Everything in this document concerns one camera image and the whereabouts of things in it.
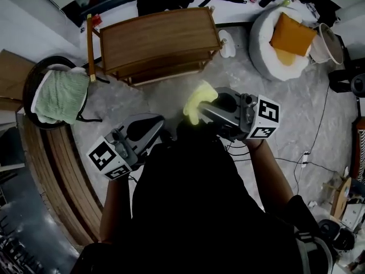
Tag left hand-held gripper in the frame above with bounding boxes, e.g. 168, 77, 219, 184
86, 112, 165, 181

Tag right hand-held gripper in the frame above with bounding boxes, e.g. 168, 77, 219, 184
199, 86, 281, 140

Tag yellow cloth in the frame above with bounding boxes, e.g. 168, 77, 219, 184
182, 80, 220, 126

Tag wooden shelf table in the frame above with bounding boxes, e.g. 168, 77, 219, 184
86, 6, 223, 88

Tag person's left forearm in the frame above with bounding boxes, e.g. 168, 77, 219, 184
99, 175, 133, 242

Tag person's right forearm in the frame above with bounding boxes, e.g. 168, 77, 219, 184
245, 138, 294, 213

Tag white round pouf sofa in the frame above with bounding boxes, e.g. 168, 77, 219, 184
249, 3, 319, 82

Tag yellow cushion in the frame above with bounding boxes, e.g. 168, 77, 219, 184
272, 47, 297, 67

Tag green knitted blanket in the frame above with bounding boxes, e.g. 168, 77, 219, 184
30, 64, 91, 125

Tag person in dark shirt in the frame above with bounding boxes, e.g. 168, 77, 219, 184
71, 124, 337, 274

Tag orange cushion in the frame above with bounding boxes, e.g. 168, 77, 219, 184
269, 12, 318, 57

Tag long wooden platform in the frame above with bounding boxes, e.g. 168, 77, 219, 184
17, 115, 103, 247

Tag white round bin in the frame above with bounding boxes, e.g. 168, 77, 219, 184
309, 23, 346, 65

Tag dark wicker chair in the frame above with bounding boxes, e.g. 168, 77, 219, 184
22, 55, 111, 131

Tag dark round stool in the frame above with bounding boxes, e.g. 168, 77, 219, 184
350, 74, 365, 96

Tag brown cardboard box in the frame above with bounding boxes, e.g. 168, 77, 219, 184
0, 49, 37, 114

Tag striped cushion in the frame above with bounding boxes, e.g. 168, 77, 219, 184
356, 124, 365, 182

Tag round wooden board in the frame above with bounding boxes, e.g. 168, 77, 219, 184
330, 175, 353, 221

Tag black round appliance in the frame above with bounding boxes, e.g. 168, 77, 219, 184
319, 218, 356, 251

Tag grey black worn backpack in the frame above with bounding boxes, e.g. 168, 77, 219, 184
293, 229, 337, 274

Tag black floor cable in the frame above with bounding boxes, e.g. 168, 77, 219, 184
295, 86, 330, 194

